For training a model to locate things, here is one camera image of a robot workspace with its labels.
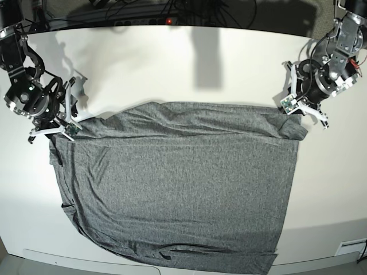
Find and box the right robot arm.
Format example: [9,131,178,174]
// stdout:
[1,24,78,131]

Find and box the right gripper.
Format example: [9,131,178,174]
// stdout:
[33,77,76,129]

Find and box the white power strip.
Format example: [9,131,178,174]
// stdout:
[114,17,178,26]

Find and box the grey long-sleeve T-shirt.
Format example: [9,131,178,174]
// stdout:
[50,102,307,274]

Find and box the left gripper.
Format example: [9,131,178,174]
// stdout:
[296,61,330,108]

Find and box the white label plate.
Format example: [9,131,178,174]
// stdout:
[335,238,366,256]

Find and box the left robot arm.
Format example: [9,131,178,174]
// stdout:
[295,1,366,108]

